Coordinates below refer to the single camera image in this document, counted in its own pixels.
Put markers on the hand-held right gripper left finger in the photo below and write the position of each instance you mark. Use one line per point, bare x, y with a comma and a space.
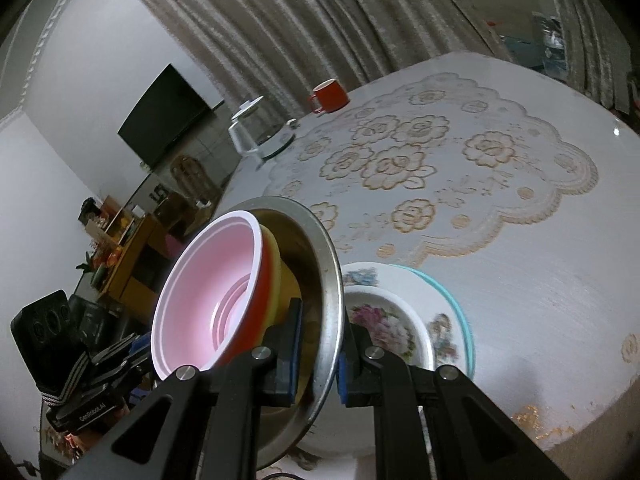
295, 350

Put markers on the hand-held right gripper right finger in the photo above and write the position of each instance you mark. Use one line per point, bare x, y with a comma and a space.
342, 385

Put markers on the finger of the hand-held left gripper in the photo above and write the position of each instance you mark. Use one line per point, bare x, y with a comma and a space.
125, 347
120, 372

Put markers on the yellow bowl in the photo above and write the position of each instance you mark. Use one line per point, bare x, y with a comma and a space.
285, 285

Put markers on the stainless steel bowl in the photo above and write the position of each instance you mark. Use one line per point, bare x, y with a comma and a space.
325, 280

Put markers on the small white floral plate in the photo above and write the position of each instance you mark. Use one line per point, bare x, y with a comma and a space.
385, 320

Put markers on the red plastic bowl pink inside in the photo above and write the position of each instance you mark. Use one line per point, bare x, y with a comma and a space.
210, 285

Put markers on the large white plate red print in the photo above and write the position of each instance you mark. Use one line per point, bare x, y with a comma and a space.
440, 310

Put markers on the teal plastic plate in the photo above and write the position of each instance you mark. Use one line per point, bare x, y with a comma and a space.
462, 320

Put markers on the yellow wooden cabinet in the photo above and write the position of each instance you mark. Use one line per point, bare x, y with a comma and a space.
130, 255

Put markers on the wooden chair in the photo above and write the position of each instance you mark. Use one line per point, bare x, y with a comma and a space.
192, 180

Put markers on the white electric glass kettle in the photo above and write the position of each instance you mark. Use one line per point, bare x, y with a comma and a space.
260, 135

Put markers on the beige floral lace doily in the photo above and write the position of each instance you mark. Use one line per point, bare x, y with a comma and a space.
450, 170

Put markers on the red mug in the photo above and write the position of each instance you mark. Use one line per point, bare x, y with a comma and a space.
330, 95

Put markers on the beige velvet curtain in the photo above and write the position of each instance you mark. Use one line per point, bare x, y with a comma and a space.
300, 20

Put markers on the black wall television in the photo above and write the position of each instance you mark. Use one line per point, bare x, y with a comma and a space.
160, 120

